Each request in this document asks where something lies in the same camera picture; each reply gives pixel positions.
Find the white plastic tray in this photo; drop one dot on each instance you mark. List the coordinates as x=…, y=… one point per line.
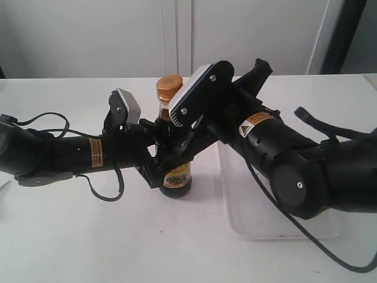
x=249, y=213

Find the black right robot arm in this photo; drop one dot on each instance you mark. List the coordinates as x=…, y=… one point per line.
x=305, y=177

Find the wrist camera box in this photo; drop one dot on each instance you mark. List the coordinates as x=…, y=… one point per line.
x=197, y=94
x=124, y=108

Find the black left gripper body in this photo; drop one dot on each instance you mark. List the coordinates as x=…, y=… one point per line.
x=126, y=145

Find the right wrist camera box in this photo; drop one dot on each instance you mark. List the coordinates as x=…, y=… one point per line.
x=197, y=94

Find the dark soy sauce bottle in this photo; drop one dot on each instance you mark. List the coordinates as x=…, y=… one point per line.
x=177, y=182

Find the white cabinet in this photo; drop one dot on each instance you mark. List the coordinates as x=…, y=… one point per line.
x=77, y=39

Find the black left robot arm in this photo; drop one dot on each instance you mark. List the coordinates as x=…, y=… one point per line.
x=37, y=158

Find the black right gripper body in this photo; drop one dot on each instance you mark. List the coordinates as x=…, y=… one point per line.
x=223, y=122

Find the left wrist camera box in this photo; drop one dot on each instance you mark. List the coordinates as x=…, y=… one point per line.
x=124, y=108

